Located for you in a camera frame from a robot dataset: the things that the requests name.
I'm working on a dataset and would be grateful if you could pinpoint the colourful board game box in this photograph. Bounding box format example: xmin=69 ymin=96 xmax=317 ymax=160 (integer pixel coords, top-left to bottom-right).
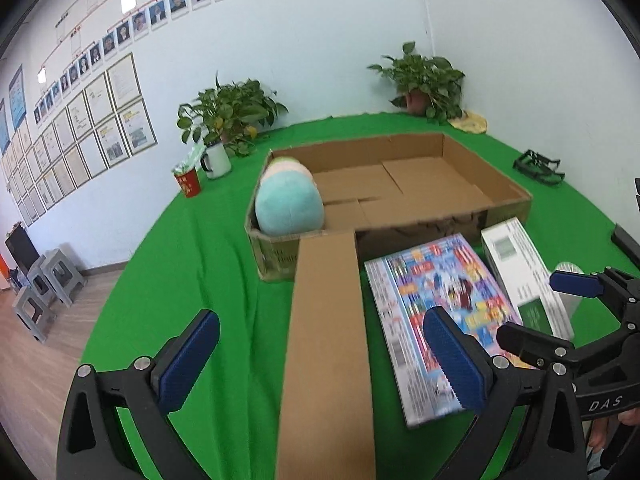
xmin=364 ymin=234 xmax=524 ymax=427

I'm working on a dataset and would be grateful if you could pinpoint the black flat device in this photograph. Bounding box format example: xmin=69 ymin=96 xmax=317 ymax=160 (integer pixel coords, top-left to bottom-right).
xmin=611 ymin=224 xmax=640 ymax=266

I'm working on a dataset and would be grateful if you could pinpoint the pastel plush toy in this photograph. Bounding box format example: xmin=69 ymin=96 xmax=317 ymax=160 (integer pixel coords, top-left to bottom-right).
xmin=255 ymin=156 xmax=324 ymax=237

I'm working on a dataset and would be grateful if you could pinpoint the left potted green plant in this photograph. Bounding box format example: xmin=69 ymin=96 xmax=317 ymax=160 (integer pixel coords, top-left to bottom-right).
xmin=176 ymin=78 xmax=288 ymax=157

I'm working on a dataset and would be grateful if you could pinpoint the cardboard divider insert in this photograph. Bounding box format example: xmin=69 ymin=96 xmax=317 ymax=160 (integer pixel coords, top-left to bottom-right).
xmin=276 ymin=232 xmax=376 ymax=479

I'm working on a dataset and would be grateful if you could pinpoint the person's right hand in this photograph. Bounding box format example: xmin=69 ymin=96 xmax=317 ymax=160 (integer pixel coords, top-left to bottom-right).
xmin=588 ymin=408 xmax=640 ymax=455

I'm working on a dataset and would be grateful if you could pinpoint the grey plastic stool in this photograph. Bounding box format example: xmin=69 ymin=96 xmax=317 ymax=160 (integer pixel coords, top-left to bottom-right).
xmin=12 ymin=286 xmax=56 ymax=344
xmin=40 ymin=249 xmax=87 ymax=308

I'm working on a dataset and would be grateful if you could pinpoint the black plastic frame holder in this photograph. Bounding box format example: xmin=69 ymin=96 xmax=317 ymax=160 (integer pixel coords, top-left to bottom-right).
xmin=512 ymin=150 xmax=565 ymax=186

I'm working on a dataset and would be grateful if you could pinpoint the large shallow cardboard box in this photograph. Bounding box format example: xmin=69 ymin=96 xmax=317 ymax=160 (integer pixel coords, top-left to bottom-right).
xmin=244 ymin=132 xmax=533 ymax=282

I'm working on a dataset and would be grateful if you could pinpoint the white enamel mug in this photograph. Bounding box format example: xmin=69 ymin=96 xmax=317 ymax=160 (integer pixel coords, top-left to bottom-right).
xmin=201 ymin=142 xmax=232 ymax=180

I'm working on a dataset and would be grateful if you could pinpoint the white handheld fan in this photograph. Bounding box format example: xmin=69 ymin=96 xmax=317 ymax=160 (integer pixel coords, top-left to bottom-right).
xmin=555 ymin=261 xmax=584 ymax=318

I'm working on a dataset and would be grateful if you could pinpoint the right potted green plant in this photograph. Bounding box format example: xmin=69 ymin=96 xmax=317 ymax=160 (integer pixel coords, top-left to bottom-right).
xmin=368 ymin=41 xmax=465 ymax=122

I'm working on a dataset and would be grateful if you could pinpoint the white green carton box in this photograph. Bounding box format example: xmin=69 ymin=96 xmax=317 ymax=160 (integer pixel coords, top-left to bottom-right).
xmin=480 ymin=217 xmax=574 ymax=340

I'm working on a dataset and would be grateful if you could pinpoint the framed certificates wall group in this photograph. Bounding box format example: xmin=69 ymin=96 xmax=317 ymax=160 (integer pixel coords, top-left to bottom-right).
xmin=1 ymin=53 xmax=157 ymax=226

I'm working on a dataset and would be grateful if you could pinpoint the black monitor on floor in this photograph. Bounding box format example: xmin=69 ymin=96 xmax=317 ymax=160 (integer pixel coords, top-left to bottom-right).
xmin=6 ymin=223 xmax=40 ymax=275

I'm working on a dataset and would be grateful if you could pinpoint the green tablecloth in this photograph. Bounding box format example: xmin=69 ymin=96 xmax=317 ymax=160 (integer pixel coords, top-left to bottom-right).
xmin=81 ymin=114 xmax=639 ymax=479

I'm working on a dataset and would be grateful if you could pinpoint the red paper cup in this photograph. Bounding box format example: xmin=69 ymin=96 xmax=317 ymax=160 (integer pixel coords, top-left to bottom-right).
xmin=172 ymin=168 xmax=202 ymax=198

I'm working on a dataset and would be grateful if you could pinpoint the potted green plant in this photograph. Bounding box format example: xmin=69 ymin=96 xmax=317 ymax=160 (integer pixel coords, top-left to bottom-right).
xmin=368 ymin=41 xmax=465 ymax=122
xmin=176 ymin=78 xmax=288 ymax=157

